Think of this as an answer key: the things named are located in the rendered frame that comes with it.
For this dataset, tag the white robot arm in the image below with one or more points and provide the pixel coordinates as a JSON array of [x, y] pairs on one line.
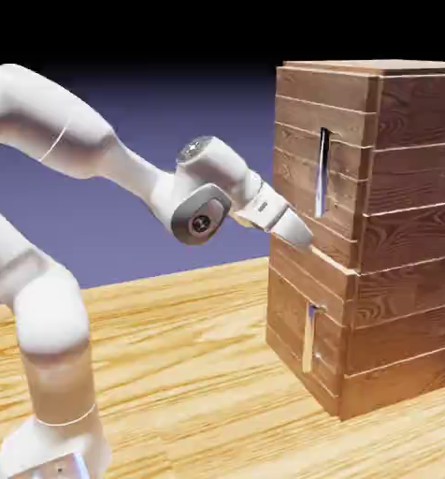
[[76, 142]]

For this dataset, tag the wooden cabinet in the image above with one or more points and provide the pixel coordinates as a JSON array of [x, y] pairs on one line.
[[409, 239]]

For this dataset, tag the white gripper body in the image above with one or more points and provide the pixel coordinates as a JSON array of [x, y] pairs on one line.
[[292, 226]]

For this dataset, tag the tall wooden cabinet door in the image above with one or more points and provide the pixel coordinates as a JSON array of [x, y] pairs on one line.
[[297, 172]]

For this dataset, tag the short wooden cabinet door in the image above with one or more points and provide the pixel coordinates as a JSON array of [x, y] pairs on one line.
[[289, 322]]

